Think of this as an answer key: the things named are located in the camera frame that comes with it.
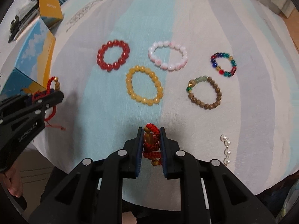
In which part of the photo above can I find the red knotted cord bracelet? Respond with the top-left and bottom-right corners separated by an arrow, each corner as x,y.
142,123 -> 163,167

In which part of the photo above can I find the person's left hand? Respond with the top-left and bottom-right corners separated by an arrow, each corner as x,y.
4,161 -> 23,198

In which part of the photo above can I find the brown wooden bead bracelet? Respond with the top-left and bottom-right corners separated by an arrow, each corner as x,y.
186,75 -> 223,110

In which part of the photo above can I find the pink white bead bracelet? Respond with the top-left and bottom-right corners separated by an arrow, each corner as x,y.
148,40 -> 189,72

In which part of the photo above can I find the white pearl bracelet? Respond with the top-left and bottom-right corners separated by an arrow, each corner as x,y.
219,134 -> 232,167

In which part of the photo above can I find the grey hard suitcase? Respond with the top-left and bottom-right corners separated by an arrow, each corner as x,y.
8,0 -> 40,43

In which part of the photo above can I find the open white cardboard box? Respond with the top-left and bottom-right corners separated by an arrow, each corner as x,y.
1,0 -> 63,98

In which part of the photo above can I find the red string gold bead bracelet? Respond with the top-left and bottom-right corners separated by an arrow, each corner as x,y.
31,76 -> 67,131

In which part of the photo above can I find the yellow bead bracelet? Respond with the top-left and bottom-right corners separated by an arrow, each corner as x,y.
125,65 -> 164,106

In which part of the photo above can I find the multicolour glass bead bracelet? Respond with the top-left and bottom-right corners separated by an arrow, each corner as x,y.
210,52 -> 238,78

